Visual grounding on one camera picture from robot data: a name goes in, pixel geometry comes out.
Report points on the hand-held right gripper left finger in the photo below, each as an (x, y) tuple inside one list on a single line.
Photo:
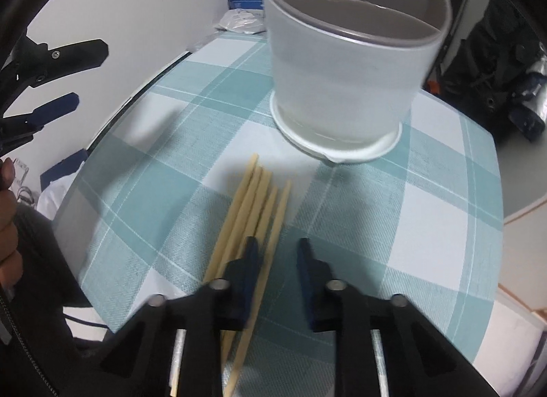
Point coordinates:
[(252, 277)]

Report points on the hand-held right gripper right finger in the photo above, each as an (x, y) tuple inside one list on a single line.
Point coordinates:
[(305, 281)]

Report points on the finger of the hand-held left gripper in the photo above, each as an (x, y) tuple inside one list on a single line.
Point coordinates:
[(64, 55), (57, 105)]

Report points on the light wooden chopstick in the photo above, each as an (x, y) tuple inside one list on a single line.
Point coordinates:
[(277, 226)]

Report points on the bundle of wooden chopsticks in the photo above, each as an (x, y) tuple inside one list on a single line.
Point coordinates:
[(243, 213)]

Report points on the white utensil holder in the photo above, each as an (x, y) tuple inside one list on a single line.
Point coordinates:
[(342, 93)]

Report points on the person's left hand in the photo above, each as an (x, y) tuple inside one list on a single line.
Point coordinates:
[(7, 230)]

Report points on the teal plaid tablecloth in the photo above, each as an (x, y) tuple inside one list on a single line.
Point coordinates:
[(384, 230)]

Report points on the white plastic shopping bag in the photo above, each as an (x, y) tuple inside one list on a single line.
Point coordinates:
[(53, 202)]

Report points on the white plastic mailer bag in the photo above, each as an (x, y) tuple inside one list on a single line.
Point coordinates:
[(241, 21)]

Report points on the white cabinet with wood trim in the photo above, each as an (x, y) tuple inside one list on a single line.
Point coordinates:
[(525, 260)]

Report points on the orange black object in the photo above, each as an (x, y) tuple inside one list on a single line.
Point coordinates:
[(433, 86)]

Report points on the black hanging jacket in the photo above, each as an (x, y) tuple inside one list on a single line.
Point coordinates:
[(483, 72)]

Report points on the silver folded umbrella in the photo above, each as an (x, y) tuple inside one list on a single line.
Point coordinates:
[(536, 93)]

